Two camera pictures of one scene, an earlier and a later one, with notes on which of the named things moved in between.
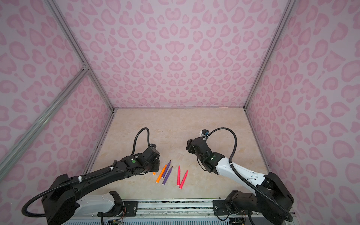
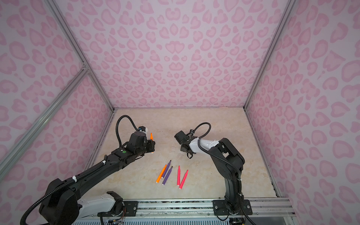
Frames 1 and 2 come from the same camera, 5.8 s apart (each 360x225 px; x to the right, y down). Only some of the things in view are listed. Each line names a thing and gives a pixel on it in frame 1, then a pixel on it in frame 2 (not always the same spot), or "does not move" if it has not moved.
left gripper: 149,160 → 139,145
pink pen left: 178,176 does not move
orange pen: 157,180 does not move
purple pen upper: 167,169 does not move
